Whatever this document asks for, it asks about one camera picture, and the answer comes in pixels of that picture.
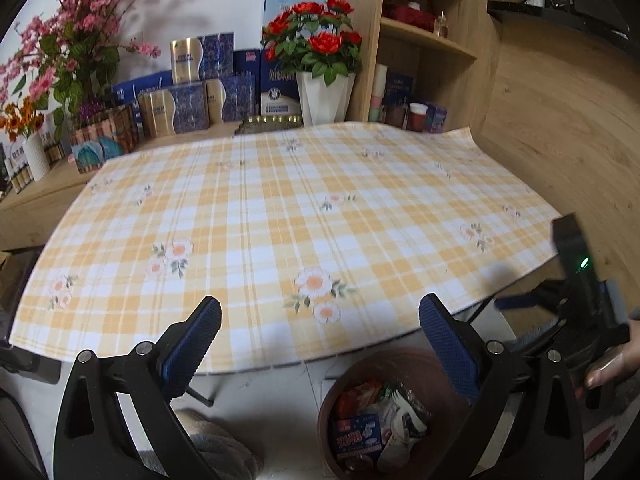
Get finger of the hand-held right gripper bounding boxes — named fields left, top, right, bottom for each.
left=494, top=280, right=571, bottom=318
left=502, top=320, right=568, bottom=357

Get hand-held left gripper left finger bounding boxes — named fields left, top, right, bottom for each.
left=52, top=296, right=223, bottom=480

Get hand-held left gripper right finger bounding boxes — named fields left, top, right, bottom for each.
left=419, top=292, right=586, bottom=480

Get brown round bin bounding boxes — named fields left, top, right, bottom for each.
left=317, top=347, right=501, bottom=480

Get red snack wrapper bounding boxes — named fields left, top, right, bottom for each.
left=334, top=379, right=385, bottom=418

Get blue box with red print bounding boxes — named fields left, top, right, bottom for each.
left=330, top=412, right=383, bottom=461

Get person's right hand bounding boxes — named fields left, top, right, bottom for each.
left=582, top=317, right=640, bottom=391

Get grey fuzzy slipper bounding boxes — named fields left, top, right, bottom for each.
left=175, top=407, right=261, bottom=480

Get red printed cloth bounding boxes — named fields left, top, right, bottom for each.
left=585, top=410, right=638, bottom=461

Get yellow plaid floral tablecloth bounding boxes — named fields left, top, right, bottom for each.
left=9, top=122, right=568, bottom=376

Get red paper cup white rim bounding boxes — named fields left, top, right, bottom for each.
left=407, top=102, right=428, bottom=132

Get teal printed box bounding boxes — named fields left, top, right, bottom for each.
left=71, top=137, right=126, bottom=175

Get wooden fence flower planter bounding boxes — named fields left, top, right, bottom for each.
left=67, top=100, right=141, bottom=158

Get gold and blue gift box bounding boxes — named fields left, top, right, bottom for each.
left=205, top=77, right=256, bottom=123
left=137, top=82, right=208, bottom=138
left=170, top=32, right=236, bottom=83

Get tray of gold capped bottles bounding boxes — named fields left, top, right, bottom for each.
left=240, top=115, right=304, bottom=132

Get blue printed box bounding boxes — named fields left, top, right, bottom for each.
left=382, top=74, right=415, bottom=111

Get orange flowers in white vase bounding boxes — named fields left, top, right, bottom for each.
left=0, top=132, right=66, bottom=195

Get white ribbed vase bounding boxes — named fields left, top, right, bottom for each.
left=22, top=132, right=51, bottom=181

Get stack of pastel paper cups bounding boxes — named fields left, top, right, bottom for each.
left=370, top=64, right=390, bottom=123

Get black counter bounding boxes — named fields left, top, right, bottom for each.
left=487, top=0, right=640, bottom=53

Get blue paper bag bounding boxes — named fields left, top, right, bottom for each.
left=112, top=71, right=173, bottom=106

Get blue and white box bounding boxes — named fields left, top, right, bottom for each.
left=259, top=57, right=302, bottom=116

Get white faceted vase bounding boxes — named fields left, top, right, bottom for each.
left=295, top=71, right=357, bottom=127

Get orange flower bunch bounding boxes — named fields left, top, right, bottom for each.
left=0, top=100, right=46, bottom=142

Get dark blue box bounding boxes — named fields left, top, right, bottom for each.
left=234, top=49, right=263, bottom=81

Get wooden shelf unit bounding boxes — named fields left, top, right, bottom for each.
left=335, top=0, right=501, bottom=133

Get red basket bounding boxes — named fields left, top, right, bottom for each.
left=382, top=0, right=436, bottom=31

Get red rose bouquet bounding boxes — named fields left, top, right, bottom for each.
left=261, top=0, right=363, bottom=86

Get light blue tall box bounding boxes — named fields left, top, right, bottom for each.
left=262, top=0, right=341, bottom=31

